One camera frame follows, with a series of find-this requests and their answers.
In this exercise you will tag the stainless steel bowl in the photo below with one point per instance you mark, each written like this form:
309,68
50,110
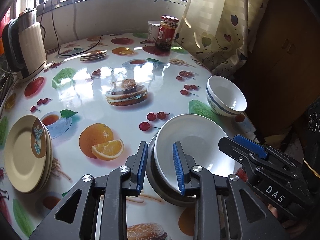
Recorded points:
160,186

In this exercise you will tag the beige plate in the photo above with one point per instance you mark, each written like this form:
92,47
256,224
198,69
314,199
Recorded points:
43,184
25,153
50,151

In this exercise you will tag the person's hand holding gripper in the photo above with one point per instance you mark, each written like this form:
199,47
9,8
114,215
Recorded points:
286,225

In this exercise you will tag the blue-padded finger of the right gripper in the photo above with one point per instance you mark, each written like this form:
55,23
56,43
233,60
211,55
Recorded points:
250,143

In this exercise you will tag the yellow heart-pattern curtain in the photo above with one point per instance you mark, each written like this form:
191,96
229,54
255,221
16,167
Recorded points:
220,34

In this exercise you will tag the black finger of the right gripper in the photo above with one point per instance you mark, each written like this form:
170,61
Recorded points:
233,149

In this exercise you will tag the white paper cup container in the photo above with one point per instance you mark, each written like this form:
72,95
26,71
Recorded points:
153,29

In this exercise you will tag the red-label chili sauce jar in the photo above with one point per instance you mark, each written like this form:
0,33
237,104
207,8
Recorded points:
166,33

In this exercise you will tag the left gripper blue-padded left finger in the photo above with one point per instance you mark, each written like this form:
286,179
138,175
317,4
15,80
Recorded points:
137,163

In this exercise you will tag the blue-striped white bowl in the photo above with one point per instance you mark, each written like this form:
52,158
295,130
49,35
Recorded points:
224,97

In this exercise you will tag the fruit print tablecloth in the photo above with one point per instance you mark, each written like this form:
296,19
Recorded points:
108,95

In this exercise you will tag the cream electric kettle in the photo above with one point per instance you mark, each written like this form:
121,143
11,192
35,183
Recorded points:
23,46

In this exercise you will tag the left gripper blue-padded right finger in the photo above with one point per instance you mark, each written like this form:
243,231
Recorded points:
187,184

